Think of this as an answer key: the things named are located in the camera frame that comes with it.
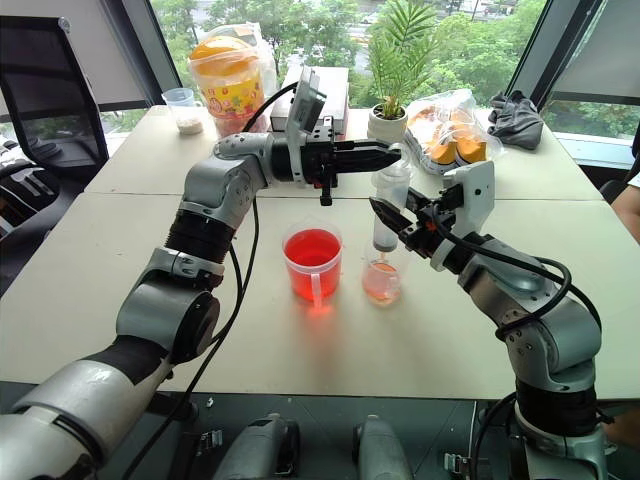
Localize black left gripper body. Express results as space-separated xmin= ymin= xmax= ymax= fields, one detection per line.
xmin=303 ymin=115 xmax=347 ymax=208

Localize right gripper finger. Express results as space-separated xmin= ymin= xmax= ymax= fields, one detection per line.
xmin=368 ymin=196 xmax=420 ymax=237
xmin=405 ymin=187 xmax=435 ymax=212

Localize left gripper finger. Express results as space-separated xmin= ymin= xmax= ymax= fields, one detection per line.
xmin=333 ymin=139 xmax=401 ymax=159
xmin=333 ymin=155 xmax=404 ymax=175

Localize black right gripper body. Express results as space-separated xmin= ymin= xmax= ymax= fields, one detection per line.
xmin=398 ymin=183 xmax=465 ymax=260

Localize small clear glass cup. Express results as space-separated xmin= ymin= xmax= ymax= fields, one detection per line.
xmin=361 ymin=244 xmax=404 ymax=308

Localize measuring cup with red liquid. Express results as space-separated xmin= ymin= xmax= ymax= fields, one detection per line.
xmin=281 ymin=227 xmax=345 ymax=319

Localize small measuring cup white grains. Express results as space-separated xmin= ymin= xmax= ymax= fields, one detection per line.
xmin=160 ymin=87 xmax=206 ymax=136

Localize plastic bag of orange items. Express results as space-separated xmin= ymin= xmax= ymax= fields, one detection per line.
xmin=402 ymin=88 xmax=503 ymax=177

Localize green plant in white pot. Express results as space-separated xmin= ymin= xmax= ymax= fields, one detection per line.
xmin=366 ymin=0 xmax=444 ymax=144

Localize orange bucket in plastic bag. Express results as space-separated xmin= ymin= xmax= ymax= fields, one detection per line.
xmin=187 ymin=22 xmax=278 ymax=139

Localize grey crumpled cloth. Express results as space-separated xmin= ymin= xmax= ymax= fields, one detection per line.
xmin=486 ymin=90 xmax=545 ymax=151

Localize dark grey rounded housing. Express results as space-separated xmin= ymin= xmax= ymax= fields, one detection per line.
xmin=213 ymin=413 xmax=302 ymax=480
xmin=351 ymin=414 xmax=415 ymax=480

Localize black office chair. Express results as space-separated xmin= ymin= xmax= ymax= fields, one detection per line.
xmin=0 ymin=138 xmax=64 ymax=242

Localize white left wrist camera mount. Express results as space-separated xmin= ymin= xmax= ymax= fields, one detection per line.
xmin=284 ymin=64 xmax=329 ymax=184

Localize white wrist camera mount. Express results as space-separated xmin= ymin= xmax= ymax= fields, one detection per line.
xmin=439 ymin=160 xmax=497 ymax=237
xmin=284 ymin=64 xmax=329 ymax=184

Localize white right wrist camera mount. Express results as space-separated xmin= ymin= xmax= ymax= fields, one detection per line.
xmin=439 ymin=160 xmax=497 ymax=237

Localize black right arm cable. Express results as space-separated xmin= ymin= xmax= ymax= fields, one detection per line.
xmin=428 ymin=213 xmax=604 ymax=342

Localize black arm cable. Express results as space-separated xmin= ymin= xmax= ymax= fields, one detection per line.
xmin=121 ymin=81 xmax=301 ymax=480
xmin=428 ymin=213 xmax=604 ymax=342

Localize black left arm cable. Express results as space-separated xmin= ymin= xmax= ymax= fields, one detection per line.
xmin=121 ymin=81 xmax=301 ymax=480

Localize black robot body cable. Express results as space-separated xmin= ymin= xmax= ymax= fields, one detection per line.
xmin=471 ymin=391 xmax=519 ymax=480

